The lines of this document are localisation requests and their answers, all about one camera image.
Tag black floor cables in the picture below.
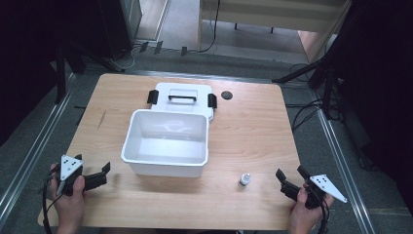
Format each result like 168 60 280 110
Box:
284 62 325 133

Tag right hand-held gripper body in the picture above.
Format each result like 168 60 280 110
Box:
303 174 349 210

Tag person's left hand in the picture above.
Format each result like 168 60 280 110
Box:
48 163 88 225

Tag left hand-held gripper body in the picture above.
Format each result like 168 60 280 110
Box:
56 154 87 197

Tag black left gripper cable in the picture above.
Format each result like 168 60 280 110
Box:
41 174 63 234

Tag black hanging cable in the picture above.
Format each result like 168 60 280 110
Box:
196 0 222 55

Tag white box lid black handle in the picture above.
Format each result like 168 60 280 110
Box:
146 82 218 122

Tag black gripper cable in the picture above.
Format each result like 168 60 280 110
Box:
319 194 331 234
41 174 63 234

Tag white floor cable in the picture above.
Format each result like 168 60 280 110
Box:
109 44 141 71

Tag metal floor rail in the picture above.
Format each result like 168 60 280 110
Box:
313 94 378 234
0 73 77 222

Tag black metal stand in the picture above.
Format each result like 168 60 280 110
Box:
53 38 86 105

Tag dark cabinet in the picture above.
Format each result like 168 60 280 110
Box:
96 0 144 60

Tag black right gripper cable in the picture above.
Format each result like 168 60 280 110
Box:
319 194 331 234

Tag person's right hand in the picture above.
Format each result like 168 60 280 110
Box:
288 183 335 234

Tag black tripod stand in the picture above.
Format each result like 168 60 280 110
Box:
272 48 345 122

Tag white plastic storage box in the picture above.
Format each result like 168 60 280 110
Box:
120 108 209 178

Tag small white bottle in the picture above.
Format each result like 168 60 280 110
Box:
239 173 252 188

